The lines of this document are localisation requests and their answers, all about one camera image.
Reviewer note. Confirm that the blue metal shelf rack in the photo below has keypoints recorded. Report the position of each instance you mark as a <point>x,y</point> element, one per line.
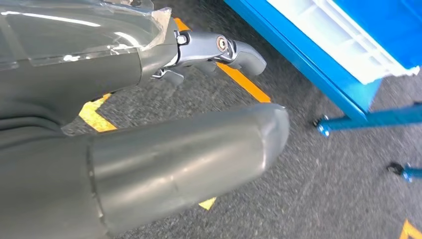
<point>410,172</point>
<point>313,69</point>

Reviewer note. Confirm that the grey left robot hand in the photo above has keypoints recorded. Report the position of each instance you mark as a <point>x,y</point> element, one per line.
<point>82,66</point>

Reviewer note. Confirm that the white plastic crate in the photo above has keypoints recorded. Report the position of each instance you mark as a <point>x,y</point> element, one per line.
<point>329,29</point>

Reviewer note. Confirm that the blue plastic crate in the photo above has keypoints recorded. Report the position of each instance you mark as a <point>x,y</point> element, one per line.
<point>389,26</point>

